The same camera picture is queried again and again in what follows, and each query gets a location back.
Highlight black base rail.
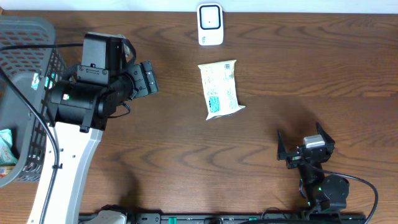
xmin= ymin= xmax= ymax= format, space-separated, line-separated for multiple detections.
xmin=78 ymin=210 xmax=366 ymax=224

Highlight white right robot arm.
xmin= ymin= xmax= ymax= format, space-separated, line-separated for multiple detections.
xmin=277 ymin=123 xmax=349 ymax=213

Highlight grey plastic mesh basket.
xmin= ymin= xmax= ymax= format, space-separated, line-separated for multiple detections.
xmin=0 ymin=16 xmax=68 ymax=189

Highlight white packets in basket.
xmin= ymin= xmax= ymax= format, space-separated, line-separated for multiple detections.
xmin=1 ymin=129 xmax=18 ymax=178

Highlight cream snack bag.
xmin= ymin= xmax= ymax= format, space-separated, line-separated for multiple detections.
xmin=198 ymin=60 xmax=245 ymax=120

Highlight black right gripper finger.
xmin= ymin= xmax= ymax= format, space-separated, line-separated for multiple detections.
xmin=316 ymin=122 xmax=335 ymax=148
xmin=277 ymin=130 xmax=287 ymax=161

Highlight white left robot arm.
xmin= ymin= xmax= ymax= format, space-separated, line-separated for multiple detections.
xmin=28 ymin=32 xmax=159 ymax=223

